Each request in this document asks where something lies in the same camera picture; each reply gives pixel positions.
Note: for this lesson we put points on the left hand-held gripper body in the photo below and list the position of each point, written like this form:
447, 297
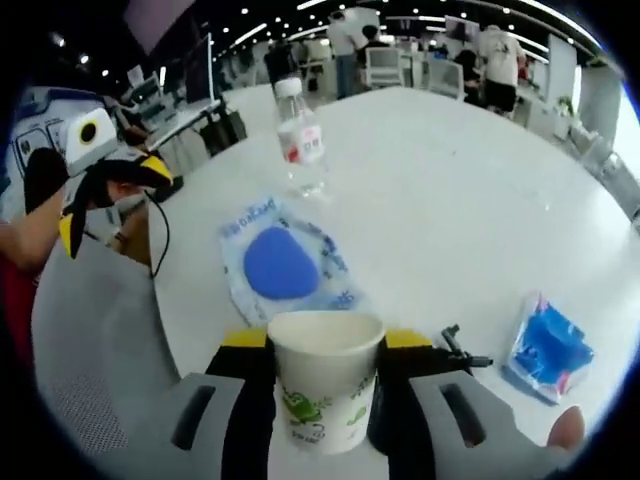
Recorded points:
90, 142

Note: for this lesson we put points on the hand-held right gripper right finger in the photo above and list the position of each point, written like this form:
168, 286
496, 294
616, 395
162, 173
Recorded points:
400, 415

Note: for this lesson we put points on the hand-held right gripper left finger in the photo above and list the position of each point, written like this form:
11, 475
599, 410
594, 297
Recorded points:
250, 410

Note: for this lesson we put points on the white paper cup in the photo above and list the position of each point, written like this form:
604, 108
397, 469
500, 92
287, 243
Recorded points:
325, 380

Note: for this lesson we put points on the clear bag with blue pad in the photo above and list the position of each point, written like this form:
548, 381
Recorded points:
280, 265

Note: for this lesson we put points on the clear plastic water bottle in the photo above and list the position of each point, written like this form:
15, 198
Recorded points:
302, 145

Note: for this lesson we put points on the blue tissue packet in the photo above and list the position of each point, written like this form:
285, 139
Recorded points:
547, 350

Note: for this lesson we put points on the person's right hand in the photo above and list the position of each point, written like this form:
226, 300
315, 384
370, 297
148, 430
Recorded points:
567, 427

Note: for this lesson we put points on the white blue display board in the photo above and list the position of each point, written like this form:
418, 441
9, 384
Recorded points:
35, 120

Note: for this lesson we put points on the white office desk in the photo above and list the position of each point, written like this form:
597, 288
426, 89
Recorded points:
185, 117

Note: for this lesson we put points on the black office chair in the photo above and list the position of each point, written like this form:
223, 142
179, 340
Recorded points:
225, 130

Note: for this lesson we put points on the red garment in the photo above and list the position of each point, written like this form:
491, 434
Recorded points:
15, 305

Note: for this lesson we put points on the computer monitor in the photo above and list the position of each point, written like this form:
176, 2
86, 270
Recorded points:
199, 70

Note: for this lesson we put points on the grey mesh chair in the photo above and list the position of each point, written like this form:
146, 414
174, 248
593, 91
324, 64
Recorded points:
100, 360

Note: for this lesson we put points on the hanging purple panel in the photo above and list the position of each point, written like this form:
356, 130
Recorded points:
157, 25

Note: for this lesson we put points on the white table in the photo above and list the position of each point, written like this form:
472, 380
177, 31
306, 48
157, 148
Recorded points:
425, 200

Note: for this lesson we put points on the white office chair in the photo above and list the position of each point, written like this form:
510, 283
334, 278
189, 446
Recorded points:
445, 80
384, 67

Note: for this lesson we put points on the row of grey chairs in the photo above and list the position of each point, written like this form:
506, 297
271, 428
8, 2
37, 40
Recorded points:
605, 160

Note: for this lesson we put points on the potted plant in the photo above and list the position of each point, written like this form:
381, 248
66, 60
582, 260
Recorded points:
566, 107

